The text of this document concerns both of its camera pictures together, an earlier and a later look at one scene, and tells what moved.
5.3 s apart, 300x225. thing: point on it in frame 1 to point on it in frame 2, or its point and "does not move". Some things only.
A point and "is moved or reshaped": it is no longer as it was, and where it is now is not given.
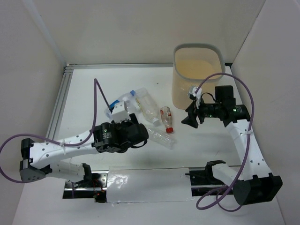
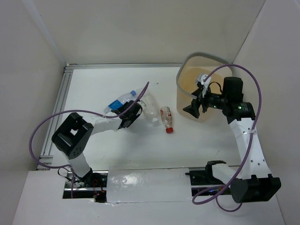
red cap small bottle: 166,114 does not move
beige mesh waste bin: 192,63 is moved or reshaped
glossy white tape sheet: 129,185 does not move
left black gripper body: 132,120 to 120,110
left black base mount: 93,186 does not move
